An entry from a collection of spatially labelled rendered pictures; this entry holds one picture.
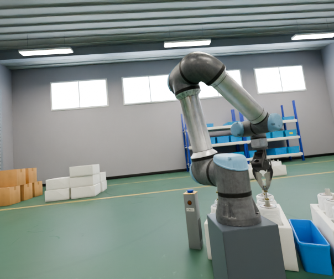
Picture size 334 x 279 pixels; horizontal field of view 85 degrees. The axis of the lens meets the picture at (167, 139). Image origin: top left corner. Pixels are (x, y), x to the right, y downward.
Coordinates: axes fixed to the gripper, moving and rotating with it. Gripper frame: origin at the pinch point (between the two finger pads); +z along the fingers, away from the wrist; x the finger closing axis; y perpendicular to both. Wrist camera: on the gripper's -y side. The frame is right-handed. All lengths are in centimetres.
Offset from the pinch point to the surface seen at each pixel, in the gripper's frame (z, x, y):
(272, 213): 11.2, -2.4, -3.3
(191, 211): 13.0, 39.3, -7.0
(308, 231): 28.4, -14.0, 25.7
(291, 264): 31.5, -7.0, -5.5
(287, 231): 17.8, -7.3, -5.5
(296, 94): -202, -22, 718
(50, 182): 4, 333, 29
